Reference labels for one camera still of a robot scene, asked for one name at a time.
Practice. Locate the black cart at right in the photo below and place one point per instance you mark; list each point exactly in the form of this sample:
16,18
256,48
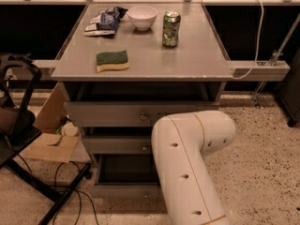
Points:
288,91

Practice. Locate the green yellow sponge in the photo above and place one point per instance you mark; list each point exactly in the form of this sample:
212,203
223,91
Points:
112,61

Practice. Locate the metal diagonal brace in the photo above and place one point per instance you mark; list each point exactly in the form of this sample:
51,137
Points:
273,59

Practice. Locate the grey bottom drawer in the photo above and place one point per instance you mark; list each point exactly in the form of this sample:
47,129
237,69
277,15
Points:
126,176

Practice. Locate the white round container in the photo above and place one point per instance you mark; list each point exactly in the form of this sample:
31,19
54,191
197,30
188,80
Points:
69,130

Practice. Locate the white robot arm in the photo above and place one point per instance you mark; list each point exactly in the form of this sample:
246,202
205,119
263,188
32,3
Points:
180,142

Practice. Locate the brown cardboard sheet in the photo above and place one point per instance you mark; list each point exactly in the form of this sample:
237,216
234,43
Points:
51,144

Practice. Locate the grey drawer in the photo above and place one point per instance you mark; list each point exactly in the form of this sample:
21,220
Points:
117,145
126,176
86,114

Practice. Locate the blue white snack bag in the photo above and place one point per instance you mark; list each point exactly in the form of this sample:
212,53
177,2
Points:
106,22

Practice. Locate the grey drawer cabinet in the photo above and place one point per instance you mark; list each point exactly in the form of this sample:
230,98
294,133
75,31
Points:
194,70

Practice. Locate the grey middle drawer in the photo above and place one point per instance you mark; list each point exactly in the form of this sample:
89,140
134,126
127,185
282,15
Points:
117,145

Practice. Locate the grey top drawer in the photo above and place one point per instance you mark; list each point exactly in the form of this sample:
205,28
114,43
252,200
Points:
86,114

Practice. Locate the green soda can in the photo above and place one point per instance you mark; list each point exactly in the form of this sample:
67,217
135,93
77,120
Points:
170,31

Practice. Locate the white bowl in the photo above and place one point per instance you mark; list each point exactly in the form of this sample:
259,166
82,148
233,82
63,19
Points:
142,17

